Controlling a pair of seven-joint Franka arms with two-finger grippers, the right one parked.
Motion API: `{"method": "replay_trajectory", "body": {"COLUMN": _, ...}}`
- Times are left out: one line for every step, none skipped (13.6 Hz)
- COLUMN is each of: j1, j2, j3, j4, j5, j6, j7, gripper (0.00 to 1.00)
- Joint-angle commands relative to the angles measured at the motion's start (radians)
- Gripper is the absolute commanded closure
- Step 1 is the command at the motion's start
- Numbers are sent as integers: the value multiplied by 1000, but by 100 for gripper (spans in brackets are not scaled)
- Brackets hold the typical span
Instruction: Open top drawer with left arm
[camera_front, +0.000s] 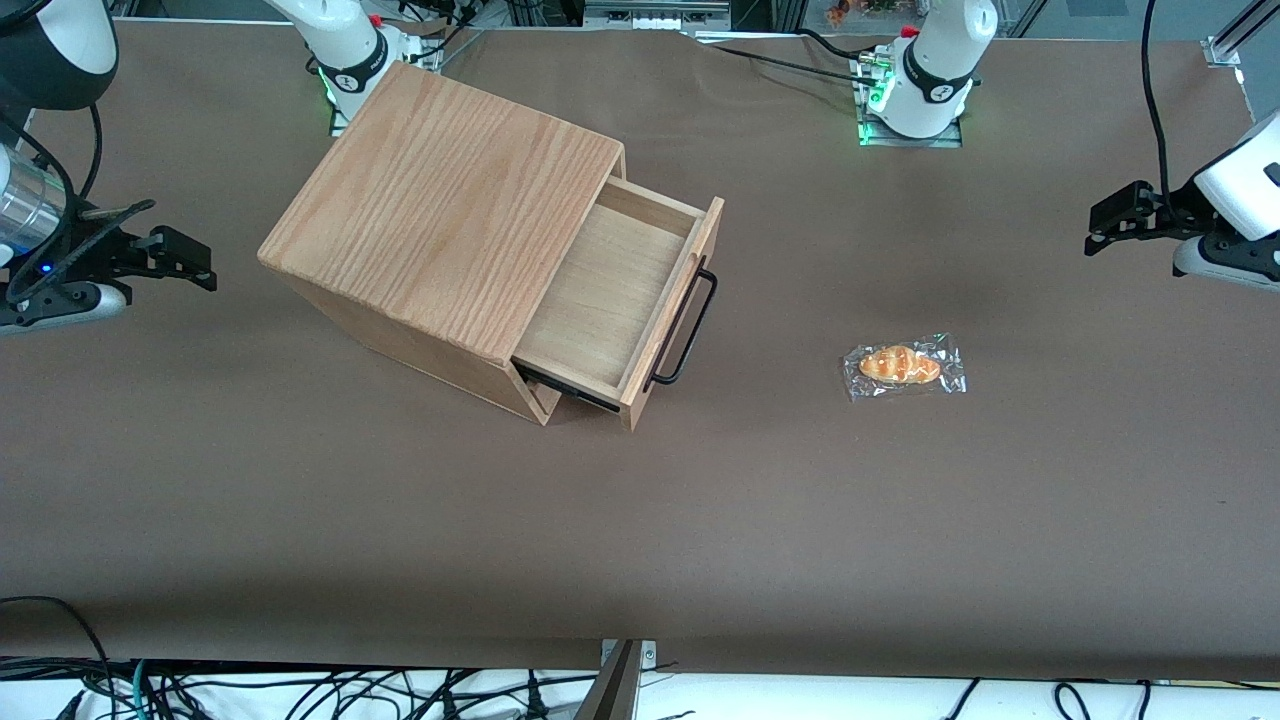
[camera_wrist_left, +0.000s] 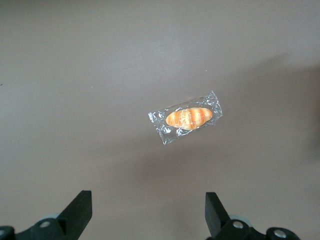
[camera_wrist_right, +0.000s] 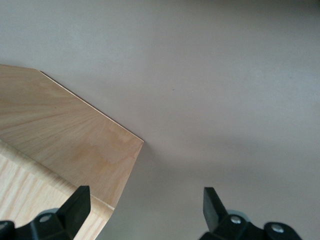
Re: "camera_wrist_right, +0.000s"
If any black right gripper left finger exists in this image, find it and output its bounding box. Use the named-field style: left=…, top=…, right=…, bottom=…
left=0, top=185, right=91, bottom=240

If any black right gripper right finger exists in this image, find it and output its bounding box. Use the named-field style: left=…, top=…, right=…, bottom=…
left=198, top=186, right=302, bottom=240

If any light wooden drawer cabinet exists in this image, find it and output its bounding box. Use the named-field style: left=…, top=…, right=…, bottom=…
left=0, top=64, right=145, bottom=240

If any large table cover sheet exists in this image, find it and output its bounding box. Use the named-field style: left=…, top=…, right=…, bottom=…
left=0, top=0, right=320, bottom=240

